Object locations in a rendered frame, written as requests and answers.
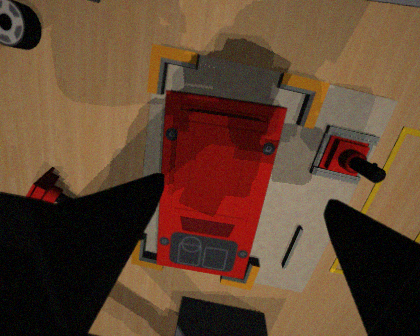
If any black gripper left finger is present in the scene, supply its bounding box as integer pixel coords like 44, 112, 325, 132
0, 173, 164, 333

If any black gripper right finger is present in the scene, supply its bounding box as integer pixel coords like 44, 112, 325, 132
323, 199, 420, 336

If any black toy tyre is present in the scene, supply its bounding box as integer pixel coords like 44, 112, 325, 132
0, 0, 42, 50

